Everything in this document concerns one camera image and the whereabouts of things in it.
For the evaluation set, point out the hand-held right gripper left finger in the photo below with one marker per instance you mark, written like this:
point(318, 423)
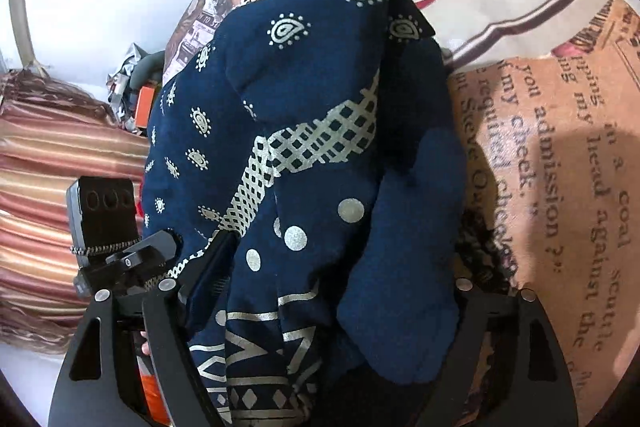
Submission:
point(210, 267)

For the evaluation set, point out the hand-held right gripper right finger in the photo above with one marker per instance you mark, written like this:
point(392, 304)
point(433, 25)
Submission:
point(475, 313)

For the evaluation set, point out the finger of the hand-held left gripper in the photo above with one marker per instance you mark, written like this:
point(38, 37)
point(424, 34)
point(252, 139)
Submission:
point(157, 249)

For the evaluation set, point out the navy patterned hoodie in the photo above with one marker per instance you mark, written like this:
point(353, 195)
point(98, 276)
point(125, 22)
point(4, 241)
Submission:
point(300, 157)

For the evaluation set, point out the person's left hand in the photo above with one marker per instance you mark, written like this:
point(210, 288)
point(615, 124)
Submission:
point(145, 346)

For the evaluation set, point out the red garment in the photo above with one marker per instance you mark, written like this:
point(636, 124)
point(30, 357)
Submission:
point(138, 212)

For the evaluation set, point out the striped pink curtain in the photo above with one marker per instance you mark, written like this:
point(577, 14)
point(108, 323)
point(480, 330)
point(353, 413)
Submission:
point(50, 157)

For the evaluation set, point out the orange box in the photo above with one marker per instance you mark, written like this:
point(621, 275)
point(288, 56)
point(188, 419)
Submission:
point(145, 107)

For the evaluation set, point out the silver patterned bag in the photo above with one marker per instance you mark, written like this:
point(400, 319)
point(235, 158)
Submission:
point(120, 77)

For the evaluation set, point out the grey cushion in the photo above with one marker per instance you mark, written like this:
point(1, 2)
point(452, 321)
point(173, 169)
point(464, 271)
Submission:
point(145, 67)

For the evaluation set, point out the newspaper print bedsheet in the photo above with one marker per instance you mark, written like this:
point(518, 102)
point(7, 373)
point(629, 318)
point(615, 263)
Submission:
point(540, 107)

